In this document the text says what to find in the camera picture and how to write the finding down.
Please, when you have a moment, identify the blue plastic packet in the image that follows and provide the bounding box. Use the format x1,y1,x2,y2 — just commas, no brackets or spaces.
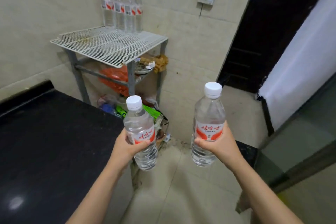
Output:
101,103,116,116

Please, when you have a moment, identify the grey metal rack frame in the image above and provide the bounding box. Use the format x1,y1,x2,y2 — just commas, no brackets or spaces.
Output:
64,40,168,106

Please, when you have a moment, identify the person's left forearm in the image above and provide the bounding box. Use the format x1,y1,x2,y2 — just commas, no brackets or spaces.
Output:
66,159,130,224

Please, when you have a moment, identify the white wire shelf grid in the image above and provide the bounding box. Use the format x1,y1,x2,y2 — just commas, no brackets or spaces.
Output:
50,26,169,68

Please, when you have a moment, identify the person's right hand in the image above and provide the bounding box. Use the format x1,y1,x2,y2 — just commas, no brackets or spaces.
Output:
194,121,244,171

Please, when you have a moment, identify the orange plastic bag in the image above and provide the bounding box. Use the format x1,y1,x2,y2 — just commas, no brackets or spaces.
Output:
98,65,130,97

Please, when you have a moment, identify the bowl with scraps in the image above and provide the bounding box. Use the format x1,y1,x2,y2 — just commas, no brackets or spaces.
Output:
134,62,156,75

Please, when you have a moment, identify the crumpled brown paper bag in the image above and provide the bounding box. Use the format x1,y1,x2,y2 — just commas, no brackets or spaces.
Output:
139,54,169,74

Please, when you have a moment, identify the person's right forearm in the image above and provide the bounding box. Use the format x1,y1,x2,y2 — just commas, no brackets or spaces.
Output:
229,156,305,224

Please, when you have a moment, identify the person's left hand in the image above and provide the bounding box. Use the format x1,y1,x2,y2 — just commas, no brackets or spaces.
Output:
111,128,152,170

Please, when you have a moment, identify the dark wooden door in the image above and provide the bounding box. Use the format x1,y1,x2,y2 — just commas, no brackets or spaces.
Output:
216,0,336,95

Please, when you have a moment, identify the green snack packet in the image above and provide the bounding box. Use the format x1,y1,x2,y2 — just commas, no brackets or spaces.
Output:
115,104,164,125

